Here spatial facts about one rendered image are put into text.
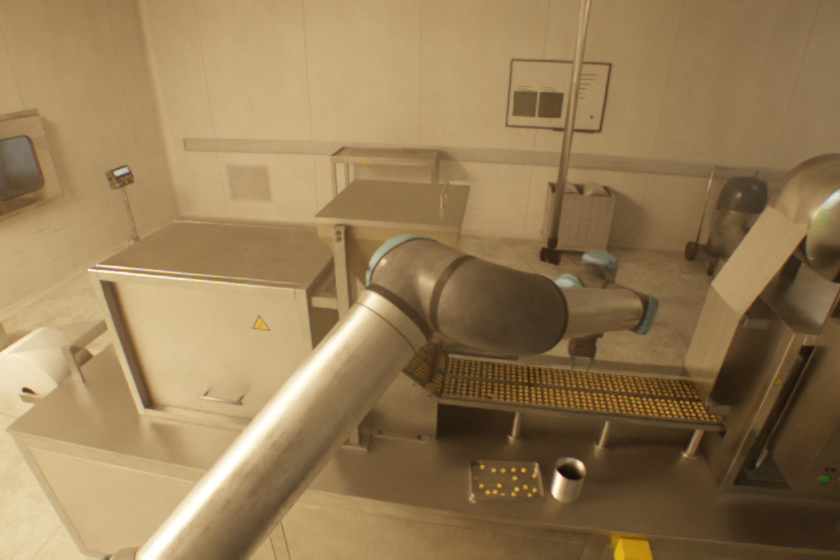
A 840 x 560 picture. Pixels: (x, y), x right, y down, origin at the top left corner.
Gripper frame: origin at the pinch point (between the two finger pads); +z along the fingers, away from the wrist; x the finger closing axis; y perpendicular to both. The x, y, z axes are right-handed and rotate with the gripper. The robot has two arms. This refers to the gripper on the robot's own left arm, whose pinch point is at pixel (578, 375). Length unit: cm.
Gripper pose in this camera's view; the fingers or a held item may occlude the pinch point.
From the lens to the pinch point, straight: 141.2
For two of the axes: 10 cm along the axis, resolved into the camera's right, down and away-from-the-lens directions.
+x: -9.9, -0.8, 1.3
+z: -0.1, 8.9, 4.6
